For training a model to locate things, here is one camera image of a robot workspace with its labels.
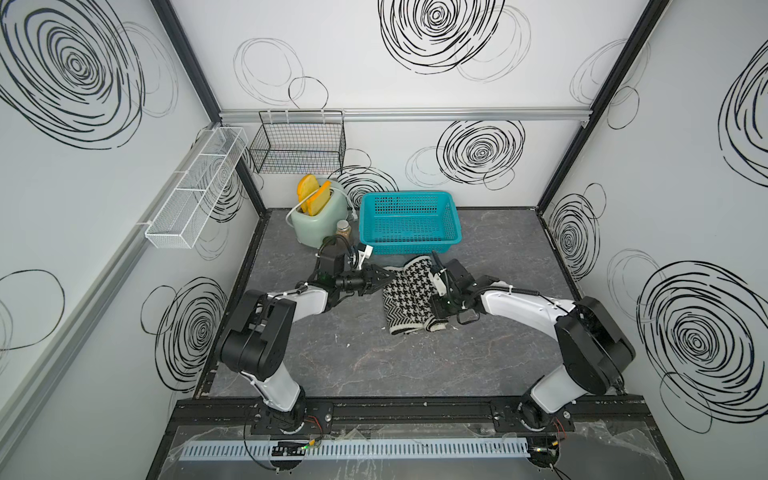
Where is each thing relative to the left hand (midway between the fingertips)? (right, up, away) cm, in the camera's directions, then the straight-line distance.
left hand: (392, 280), depth 84 cm
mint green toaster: (-28, +15, +15) cm, 35 cm away
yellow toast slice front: (-24, +24, +14) cm, 37 cm away
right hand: (+13, -9, +5) cm, 16 cm away
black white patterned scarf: (+5, -7, +9) cm, 12 cm away
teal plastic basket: (+7, +18, +31) cm, 37 cm away
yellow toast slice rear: (-28, +30, +14) cm, 44 cm away
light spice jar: (-16, +15, +17) cm, 28 cm away
